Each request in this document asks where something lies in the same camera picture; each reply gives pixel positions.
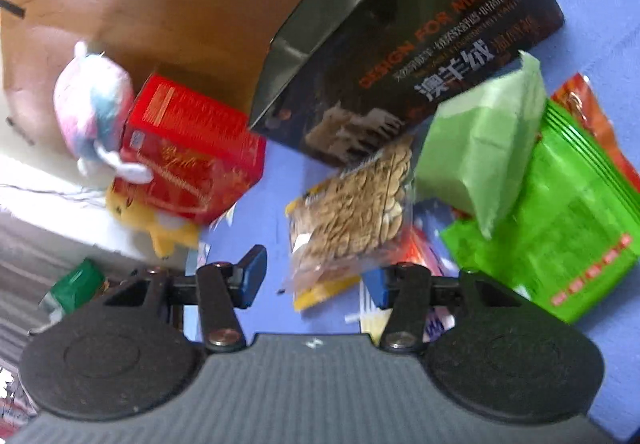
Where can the light green snack packet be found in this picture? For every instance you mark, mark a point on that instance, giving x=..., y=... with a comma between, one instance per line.
x=475, y=148

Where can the yellow duck plush toy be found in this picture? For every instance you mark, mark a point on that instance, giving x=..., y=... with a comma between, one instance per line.
x=165, y=229

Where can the red-orange snack packet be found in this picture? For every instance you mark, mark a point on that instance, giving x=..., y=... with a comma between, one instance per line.
x=595, y=113

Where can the black tape strip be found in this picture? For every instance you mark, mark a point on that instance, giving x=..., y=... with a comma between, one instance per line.
x=12, y=7

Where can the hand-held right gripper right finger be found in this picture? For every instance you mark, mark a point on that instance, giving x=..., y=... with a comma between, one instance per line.
x=377, y=286

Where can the green package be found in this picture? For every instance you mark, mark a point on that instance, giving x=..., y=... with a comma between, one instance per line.
x=75, y=289

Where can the black tin box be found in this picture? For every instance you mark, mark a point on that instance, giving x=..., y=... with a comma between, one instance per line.
x=400, y=23

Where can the clear seed snack packet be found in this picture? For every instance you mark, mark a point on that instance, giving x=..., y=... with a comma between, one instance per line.
x=350, y=214

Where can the pink candy box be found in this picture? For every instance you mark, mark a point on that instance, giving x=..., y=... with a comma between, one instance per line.
x=417, y=251

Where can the pink and blue plush toy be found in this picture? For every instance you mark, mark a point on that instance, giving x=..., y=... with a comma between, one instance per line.
x=95, y=98

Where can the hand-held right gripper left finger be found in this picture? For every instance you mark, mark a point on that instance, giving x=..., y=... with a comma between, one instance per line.
x=255, y=269

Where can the red gift box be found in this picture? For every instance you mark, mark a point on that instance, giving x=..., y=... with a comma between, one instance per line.
x=200, y=158

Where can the bright green snack packet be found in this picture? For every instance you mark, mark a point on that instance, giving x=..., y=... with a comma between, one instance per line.
x=565, y=234

